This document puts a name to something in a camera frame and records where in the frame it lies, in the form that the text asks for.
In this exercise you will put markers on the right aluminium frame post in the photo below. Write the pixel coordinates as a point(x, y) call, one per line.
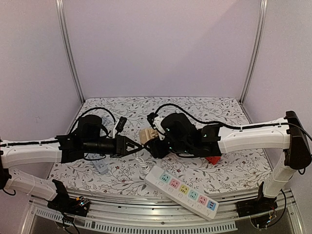
point(255, 51)

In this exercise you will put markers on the floral table mat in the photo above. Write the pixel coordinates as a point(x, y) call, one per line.
point(235, 171)

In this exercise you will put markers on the left aluminium frame post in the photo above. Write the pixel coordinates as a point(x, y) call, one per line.
point(68, 50)

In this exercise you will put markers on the white colourful power strip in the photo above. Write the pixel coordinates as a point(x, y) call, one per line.
point(181, 193)

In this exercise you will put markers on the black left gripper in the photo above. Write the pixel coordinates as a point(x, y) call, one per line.
point(121, 142)

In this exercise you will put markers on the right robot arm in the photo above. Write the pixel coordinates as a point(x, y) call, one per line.
point(179, 136)

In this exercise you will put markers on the red cube socket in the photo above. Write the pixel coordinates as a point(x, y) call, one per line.
point(213, 159)

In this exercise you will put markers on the aluminium frame post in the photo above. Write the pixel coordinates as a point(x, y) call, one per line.
point(68, 50)
point(255, 51)

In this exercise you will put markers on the grey-blue power strip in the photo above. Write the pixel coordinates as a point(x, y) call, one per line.
point(99, 163)

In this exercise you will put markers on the beige cube socket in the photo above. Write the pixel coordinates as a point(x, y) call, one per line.
point(147, 134)

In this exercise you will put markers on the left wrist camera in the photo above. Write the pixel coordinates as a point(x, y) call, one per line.
point(118, 127)

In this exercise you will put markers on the white power strip plug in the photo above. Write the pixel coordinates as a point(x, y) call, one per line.
point(144, 167)

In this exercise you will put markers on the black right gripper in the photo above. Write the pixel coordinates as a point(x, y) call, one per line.
point(159, 149)

